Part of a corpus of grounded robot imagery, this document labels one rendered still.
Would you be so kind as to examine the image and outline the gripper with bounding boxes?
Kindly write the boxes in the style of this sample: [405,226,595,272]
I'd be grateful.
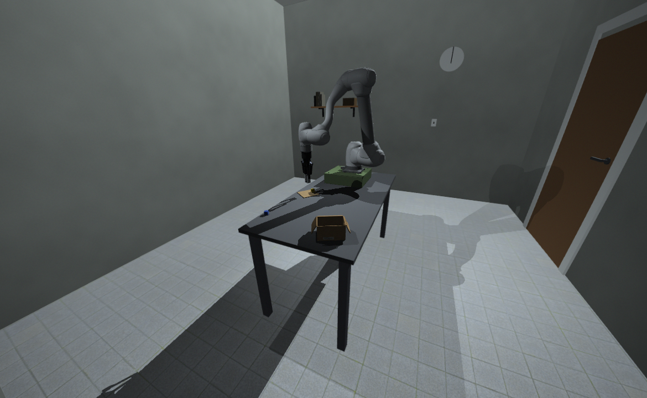
[301,152,313,183]

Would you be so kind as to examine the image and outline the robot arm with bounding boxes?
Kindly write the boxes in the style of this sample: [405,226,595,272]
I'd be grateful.
[299,67,385,174]

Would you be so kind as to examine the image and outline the tan textured mat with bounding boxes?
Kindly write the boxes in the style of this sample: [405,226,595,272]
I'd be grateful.
[298,190,319,198]

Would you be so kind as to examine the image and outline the open brown cardboard box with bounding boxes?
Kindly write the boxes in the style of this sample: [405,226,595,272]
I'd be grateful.
[311,215,351,241]

